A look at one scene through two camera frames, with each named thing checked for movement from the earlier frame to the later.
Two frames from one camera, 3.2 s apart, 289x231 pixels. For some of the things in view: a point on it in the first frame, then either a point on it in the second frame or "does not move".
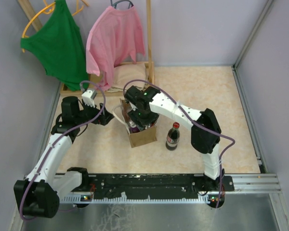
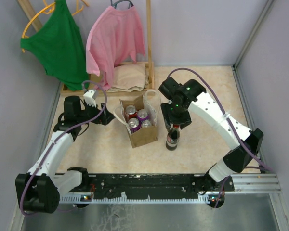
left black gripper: (95, 110) does not move
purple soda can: (133, 128) does not move
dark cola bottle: (173, 137) does not move
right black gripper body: (142, 118) → (173, 115)
